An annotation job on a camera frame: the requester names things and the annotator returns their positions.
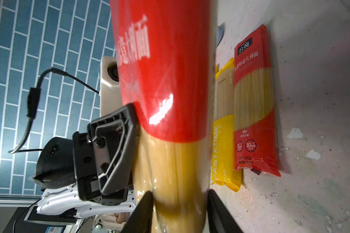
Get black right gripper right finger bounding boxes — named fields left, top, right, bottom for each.
left=207, top=189, right=243, bottom=233

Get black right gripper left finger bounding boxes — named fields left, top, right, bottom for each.
left=121, top=191, right=154, bottom=233

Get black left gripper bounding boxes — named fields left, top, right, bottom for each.
left=32, top=103, right=139, bottom=205

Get red spaghetti bag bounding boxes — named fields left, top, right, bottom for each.
left=110, top=1, right=217, bottom=233
left=233, top=24, right=281, bottom=177

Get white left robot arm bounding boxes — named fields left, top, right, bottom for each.
left=24, top=56, right=139, bottom=226

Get yellow Pastatime bag left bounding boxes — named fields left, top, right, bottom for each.
left=212, top=58, right=242, bottom=192

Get blue glasses case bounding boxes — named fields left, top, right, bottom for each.
left=216, top=22, right=225, bottom=47

